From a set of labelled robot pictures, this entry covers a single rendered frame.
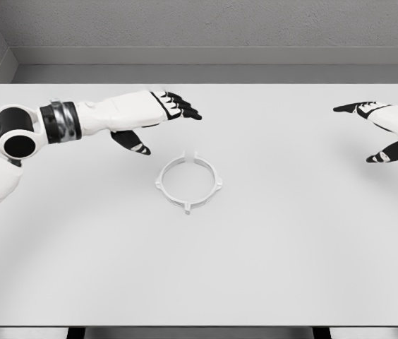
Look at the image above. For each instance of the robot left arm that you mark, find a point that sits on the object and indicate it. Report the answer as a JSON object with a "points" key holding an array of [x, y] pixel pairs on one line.
{"points": [[15, 141]]}

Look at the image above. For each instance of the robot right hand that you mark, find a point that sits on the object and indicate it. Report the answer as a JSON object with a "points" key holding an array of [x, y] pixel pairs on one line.
{"points": [[393, 120]]}

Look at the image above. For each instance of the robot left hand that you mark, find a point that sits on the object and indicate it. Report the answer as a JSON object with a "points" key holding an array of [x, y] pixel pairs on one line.
{"points": [[139, 109]]}

